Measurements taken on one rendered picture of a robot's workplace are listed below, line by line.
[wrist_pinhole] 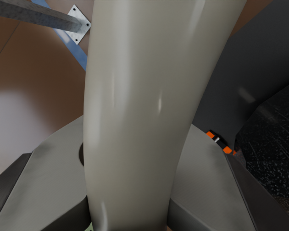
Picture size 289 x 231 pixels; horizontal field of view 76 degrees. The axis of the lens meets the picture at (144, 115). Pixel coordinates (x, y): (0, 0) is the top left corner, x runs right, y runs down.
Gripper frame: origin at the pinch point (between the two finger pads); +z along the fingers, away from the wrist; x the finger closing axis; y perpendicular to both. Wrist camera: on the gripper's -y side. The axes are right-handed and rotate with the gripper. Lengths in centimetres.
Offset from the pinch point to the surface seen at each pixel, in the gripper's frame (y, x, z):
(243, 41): 6, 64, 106
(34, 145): 114, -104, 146
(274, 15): -8, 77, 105
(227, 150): 73, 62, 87
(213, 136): 68, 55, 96
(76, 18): -3, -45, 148
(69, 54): 24, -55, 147
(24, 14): -5, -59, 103
